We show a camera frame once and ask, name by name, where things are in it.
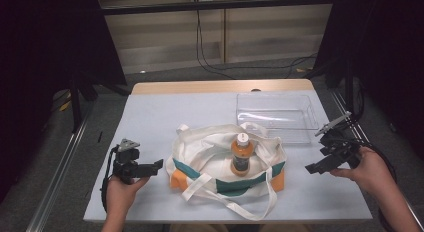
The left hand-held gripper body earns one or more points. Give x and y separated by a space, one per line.
128 165

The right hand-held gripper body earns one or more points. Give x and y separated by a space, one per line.
338 147

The white tote bag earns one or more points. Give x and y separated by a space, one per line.
206 152

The clear plastic container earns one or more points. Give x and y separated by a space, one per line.
283 118

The orange drink bottle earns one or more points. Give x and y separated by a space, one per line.
241 158

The person's left hand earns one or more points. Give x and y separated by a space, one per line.
120 197

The person's right hand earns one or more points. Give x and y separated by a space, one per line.
366 172

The small black floor object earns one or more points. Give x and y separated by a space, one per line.
100 136

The white table cloth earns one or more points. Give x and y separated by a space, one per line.
150 118

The black metal stand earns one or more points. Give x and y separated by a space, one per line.
76 105
349 88

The black curtain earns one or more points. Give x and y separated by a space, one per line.
386 52
40 58

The black horizontal bar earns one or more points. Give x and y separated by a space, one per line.
216 5

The metal floor rail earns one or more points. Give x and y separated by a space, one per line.
60 178
353 125

